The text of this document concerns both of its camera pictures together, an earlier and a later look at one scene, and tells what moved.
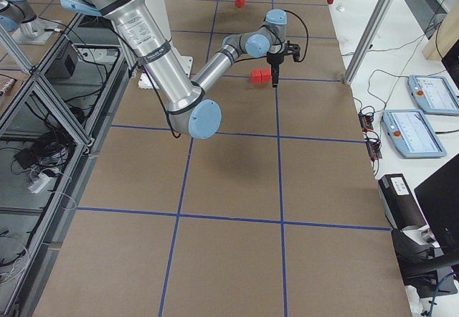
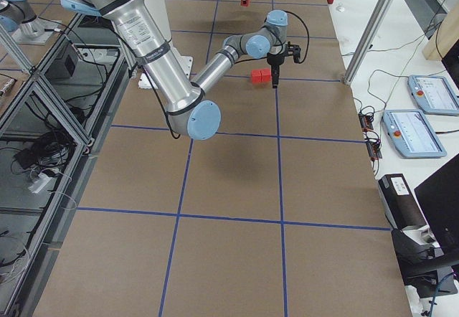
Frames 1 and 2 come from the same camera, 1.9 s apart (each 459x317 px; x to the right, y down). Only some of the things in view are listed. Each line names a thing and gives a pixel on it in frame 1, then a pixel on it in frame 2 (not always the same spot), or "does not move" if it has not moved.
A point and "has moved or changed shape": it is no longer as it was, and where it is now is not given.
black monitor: (439, 198) does not move
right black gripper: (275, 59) does not move
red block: (256, 75) does not move
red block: (240, 2) has moved or changed shape
